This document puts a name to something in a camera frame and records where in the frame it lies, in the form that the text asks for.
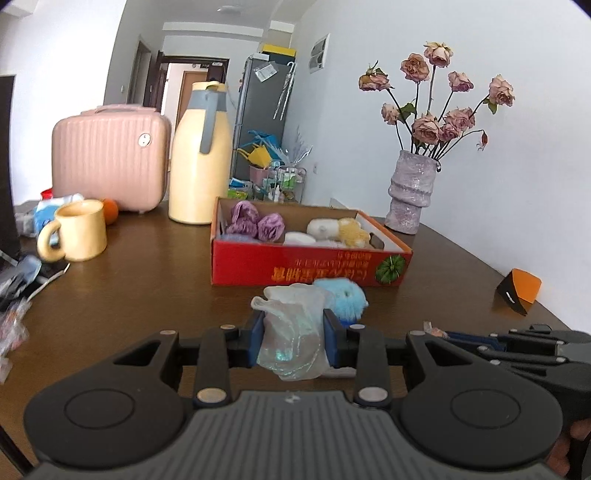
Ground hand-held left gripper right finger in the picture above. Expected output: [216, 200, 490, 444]
[323, 309, 476, 409]

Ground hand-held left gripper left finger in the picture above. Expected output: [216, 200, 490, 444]
[111, 310, 265, 409]

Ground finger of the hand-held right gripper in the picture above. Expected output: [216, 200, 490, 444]
[442, 330, 511, 346]
[478, 344, 560, 366]

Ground clear plastic bag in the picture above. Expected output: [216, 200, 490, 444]
[250, 283, 333, 382]

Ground red cardboard box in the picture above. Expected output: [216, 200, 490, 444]
[211, 196, 413, 288]

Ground yellow and white plush toy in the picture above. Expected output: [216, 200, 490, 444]
[307, 217, 371, 251]

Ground purple soft flower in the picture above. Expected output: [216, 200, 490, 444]
[257, 213, 286, 243]
[225, 200, 260, 237]

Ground person's right hand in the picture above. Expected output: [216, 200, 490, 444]
[549, 418, 591, 478]

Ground blue fluffy ball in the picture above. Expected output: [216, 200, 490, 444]
[314, 278, 370, 324]

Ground orange and black wedge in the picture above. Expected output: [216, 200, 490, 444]
[496, 268, 544, 317]

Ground ribbed lilac vase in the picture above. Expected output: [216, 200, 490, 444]
[384, 150, 442, 235]

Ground yellow thermos jug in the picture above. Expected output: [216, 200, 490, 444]
[167, 80, 234, 226]

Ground yellow ceramic mug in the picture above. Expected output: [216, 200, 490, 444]
[37, 199, 108, 263]

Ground bunch of dried pink roses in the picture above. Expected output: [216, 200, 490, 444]
[359, 41, 516, 162]

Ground grey refrigerator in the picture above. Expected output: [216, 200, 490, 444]
[231, 54, 299, 182]

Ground black flat pouch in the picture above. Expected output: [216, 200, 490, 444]
[0, 256, 71, 302]

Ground pink hard-shell suitcase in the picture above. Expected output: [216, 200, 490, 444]
[51, 104, 172, 214]

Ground clear plastic packets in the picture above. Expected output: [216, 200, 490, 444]
[0, 295, 31, 385]

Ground brown wooden door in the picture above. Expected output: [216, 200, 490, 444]
[178, 70, 199, 133]

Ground blue and white tissue pack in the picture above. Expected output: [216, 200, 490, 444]
[34, 194, 86, 232]

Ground hanging clear umbrella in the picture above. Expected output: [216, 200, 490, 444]
[276, 61, 297, 122]

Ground black monitor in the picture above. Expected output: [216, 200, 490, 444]
[0, 76, 22, 265]

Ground wire storage cart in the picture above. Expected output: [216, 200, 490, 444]
[249, 161, 308, 204]

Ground dark wooden door frame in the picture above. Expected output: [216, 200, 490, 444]
[154, 51, 230, 136]

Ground white wall vent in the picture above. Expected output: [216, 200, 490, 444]
[308, 33, 331, 75]

